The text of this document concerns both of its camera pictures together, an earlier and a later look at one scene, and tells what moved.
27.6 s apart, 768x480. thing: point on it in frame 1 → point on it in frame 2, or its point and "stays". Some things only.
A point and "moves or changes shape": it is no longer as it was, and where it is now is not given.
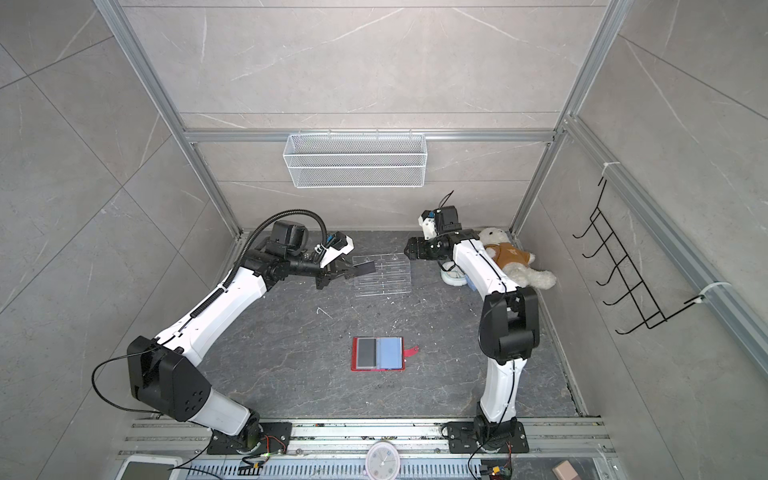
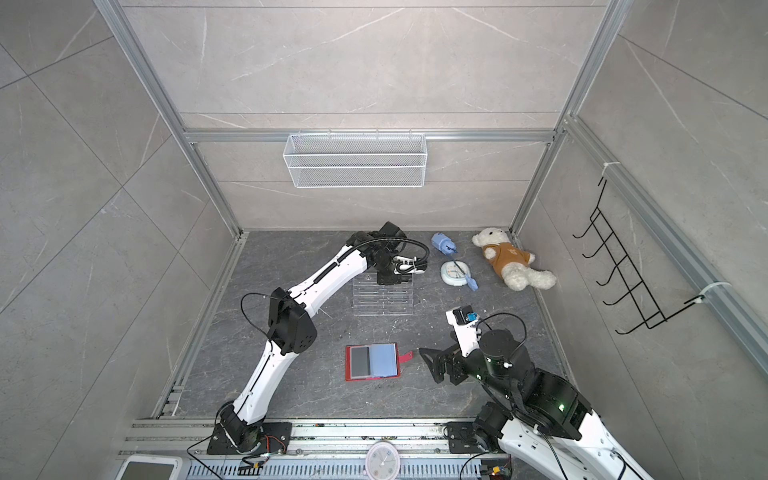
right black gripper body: x=427 y=249 → x=476 y=366
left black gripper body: x=308 y=263 → x=389 y=272
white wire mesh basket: x=355 y=161 stays
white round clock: x=382 y=461 stays
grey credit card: x=366 y=352 moves or changes shape
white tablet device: x=140 y=467 stays
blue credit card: x=388 y=352 moves or changes shape
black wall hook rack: x=648 y=309 stays
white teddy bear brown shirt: x=516 y=261 stays
